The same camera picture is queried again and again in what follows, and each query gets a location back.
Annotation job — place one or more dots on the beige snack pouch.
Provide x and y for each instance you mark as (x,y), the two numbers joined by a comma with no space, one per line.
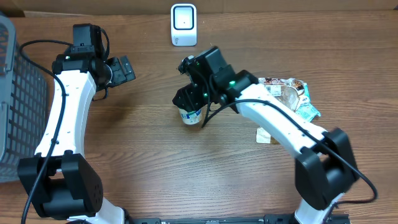
(287,91)

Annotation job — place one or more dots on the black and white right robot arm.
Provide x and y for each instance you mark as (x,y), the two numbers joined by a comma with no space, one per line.
(325,167)

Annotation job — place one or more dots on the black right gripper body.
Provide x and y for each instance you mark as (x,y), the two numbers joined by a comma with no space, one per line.
(202,91)

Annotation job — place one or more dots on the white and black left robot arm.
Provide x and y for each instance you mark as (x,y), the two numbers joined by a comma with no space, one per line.
(59,181)

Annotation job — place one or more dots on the green lidded jar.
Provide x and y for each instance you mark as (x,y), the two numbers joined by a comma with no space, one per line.
(190,118)

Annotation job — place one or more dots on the white barcode scanner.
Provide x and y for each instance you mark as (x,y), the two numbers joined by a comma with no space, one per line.
(183,25)

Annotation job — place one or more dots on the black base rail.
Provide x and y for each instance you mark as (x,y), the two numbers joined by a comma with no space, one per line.
(266,219)

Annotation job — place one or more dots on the teal tissue packet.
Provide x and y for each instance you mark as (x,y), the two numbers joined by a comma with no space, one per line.
(305,98)

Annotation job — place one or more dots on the teal wet wipes pack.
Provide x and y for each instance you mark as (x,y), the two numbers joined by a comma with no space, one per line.
(308,112)

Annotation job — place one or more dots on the grey plastic mesh basket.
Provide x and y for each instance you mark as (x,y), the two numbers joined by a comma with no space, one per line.
(24,103)

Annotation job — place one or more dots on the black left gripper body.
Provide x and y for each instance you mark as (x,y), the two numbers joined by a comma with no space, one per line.
(123,71)

